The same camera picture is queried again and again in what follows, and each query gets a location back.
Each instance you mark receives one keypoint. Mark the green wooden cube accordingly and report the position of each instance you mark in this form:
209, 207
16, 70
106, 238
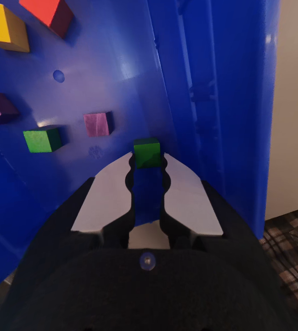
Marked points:
147, 155
40, 141

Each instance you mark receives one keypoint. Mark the red wooden cube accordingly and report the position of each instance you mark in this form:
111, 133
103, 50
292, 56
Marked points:
43, 10

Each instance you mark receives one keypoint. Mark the blue plastic bin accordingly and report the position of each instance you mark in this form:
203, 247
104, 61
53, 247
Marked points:
112, 64

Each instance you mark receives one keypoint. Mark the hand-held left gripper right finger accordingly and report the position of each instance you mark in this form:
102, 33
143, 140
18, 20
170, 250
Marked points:
190, 204

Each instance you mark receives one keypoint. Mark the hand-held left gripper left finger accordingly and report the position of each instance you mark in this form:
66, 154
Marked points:
105, 201

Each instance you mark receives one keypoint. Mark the person's plaid shirt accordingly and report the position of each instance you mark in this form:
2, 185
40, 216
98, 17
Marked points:
293, 258

